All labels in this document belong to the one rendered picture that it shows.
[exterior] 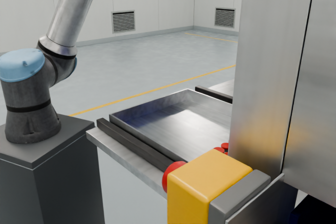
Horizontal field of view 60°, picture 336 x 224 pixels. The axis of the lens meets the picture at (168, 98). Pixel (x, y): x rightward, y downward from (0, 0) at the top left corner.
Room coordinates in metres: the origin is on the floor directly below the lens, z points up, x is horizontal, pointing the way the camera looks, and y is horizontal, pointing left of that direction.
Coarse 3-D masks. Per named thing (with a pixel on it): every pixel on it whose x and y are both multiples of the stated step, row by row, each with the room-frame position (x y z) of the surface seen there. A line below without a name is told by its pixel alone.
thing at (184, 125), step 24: (168, 96) 0.73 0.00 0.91; (192, 96) 0.76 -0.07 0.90; (120, 120) 0.58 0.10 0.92; (144, 120) 0.64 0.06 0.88; (168, 120) 0.64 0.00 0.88; (192, 120) 0.64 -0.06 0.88; (216, 120) 0.64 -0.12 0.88; (168, 144) 0.53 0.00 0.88; (192, 144) 0.53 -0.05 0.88; (216, 144) 0.53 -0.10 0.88
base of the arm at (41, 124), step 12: (12, 108) 0.71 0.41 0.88; (24, 108) 0.71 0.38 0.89; (36, 108) 0.72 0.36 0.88; (48, 108) 0.75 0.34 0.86; (12, 120) 0.71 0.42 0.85; (24, 120) 0.70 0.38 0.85; (36, 120) 0.71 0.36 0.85; (48, 120) 0.73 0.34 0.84; (12, 132) 0.70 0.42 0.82; (24, 132) 0.69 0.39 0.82; (36, 132) 0.70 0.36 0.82; (48, 132) 0.72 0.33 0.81
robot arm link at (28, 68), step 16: (32, 48) 0.81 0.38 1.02; (0, 64) 0.72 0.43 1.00; (16, 64) 0.71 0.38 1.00; (32, 64) 0.73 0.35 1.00; (48, 64) 0.80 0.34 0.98; (0, 80) 0.72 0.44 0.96; (16, 80) 0.70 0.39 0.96; (32, 80) 0.72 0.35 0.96; (48, 80) 0.78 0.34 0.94; (16, 96) 0.71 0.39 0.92; (32, 96) 0.72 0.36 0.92; (48, 96) 0.77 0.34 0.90
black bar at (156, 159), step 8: (96, 120) 0.61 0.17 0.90; (104, 120) 0.61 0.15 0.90; (104, 128) 0.59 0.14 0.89; (112, 128) 0.57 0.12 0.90; (120, 128) 0.57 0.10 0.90; (112, 136) 0.56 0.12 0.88; (120, 136) 0.54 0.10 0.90; (128, 136) 0.53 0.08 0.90; (128, 144) 0.52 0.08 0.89; (136, 144) 0.50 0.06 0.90; (144, 144) 0.50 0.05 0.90; (136, 152) 0.50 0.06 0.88; (144, 152) 0.48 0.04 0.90; (152, 152) 0.47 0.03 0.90; (152, 160) 0.46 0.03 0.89; (160, 160) 0.44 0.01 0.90; (168, 160) 0.44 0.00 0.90; (160, 168) 0.44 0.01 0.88
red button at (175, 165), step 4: (172, 164) 0.27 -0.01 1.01; (176, 164) 0.27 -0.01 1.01; (180, 164) 0.27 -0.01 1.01; (168, 168) 0.27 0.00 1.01; (172, 168) 0.26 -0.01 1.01; (176, 168) 0.26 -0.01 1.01; (164, 172) 0.26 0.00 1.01; (168, 172) 0.26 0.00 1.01; (164, 176) 0.26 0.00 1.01; (164, 180) 0.26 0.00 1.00; (164, 184) 0.26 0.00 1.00; (164, 188) 0.26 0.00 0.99
